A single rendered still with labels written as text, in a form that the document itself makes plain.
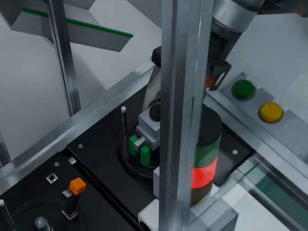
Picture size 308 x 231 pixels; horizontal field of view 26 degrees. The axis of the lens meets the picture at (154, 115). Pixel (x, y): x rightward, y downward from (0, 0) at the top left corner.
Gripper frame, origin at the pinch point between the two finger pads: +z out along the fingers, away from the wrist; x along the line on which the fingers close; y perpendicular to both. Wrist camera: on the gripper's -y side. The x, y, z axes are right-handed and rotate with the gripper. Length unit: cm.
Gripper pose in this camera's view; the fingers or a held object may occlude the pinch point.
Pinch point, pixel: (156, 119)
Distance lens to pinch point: 112.2
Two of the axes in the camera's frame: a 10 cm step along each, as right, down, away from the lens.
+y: 5.5, -0.8, 8.3
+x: -6.8, -6.2, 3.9
